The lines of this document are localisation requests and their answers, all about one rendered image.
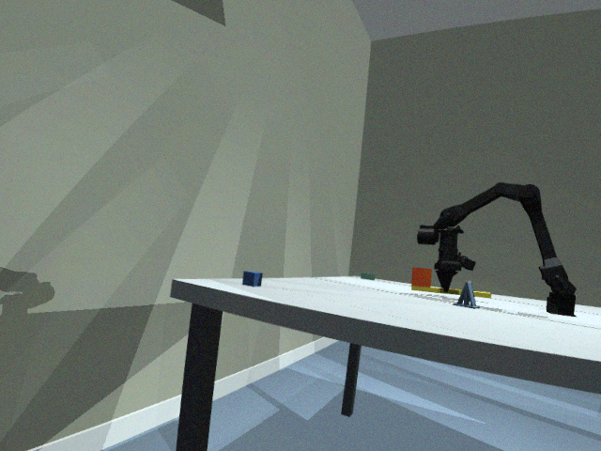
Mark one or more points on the small blue cube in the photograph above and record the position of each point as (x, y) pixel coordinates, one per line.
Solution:
(252, 279)

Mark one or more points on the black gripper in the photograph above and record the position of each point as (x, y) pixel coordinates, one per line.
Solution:
(447, 266)

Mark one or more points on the yellow bar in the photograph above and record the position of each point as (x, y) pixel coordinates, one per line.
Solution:
(421, 281)

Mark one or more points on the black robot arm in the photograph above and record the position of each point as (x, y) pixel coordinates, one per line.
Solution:
(562, 300)

